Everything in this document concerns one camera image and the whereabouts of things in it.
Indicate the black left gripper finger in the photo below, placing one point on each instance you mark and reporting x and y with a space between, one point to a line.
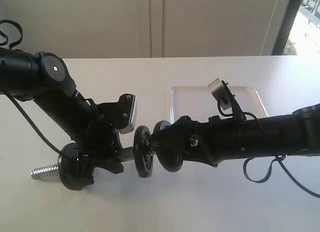
108 161
84 172

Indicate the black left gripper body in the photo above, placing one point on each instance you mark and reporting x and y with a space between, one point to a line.
99 139

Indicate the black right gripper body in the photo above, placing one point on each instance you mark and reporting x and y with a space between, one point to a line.
220 139

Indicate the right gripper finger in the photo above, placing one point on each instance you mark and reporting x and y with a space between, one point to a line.
193 156
177 136

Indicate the black weight plate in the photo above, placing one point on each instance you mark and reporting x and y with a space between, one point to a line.
141 154
67 165
169 158

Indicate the chrome threaded dumbbell bar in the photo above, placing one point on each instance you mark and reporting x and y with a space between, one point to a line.
124 155

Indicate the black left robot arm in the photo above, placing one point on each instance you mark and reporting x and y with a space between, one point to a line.
44 79

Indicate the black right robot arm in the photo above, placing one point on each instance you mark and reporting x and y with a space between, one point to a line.
296 134

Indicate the white rectangular tray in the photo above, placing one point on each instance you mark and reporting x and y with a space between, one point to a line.
198 103

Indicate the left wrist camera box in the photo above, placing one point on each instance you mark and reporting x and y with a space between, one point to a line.
127 108

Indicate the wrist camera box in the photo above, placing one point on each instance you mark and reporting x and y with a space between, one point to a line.
127 108
226 102

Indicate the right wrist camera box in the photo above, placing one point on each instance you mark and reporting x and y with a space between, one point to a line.
226 102

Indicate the dark window frame post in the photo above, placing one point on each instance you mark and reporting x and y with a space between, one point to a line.
285 27

